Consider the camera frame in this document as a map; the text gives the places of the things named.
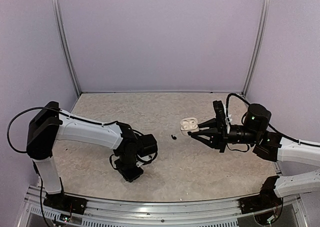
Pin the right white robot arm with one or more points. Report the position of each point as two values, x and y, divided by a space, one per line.
276 147

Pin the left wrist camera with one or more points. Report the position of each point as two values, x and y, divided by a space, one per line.
149 150

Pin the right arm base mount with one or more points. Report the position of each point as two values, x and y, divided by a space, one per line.
265 199

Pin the front aluminium rail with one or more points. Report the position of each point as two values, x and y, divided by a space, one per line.
101 212

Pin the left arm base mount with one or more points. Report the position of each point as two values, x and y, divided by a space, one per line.
66 203

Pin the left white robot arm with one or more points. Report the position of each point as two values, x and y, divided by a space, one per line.
52 124

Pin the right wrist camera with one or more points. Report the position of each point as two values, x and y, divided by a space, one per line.
222 118

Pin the right aluminium frame post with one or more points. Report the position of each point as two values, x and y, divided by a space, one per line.
256 47

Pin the white earbud charging case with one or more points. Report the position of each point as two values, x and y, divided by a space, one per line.
185 126

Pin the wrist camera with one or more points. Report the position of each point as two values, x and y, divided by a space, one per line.
222 118
149 150

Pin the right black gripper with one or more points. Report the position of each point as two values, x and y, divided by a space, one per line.
218 140

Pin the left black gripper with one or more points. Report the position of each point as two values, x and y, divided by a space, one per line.
129 177

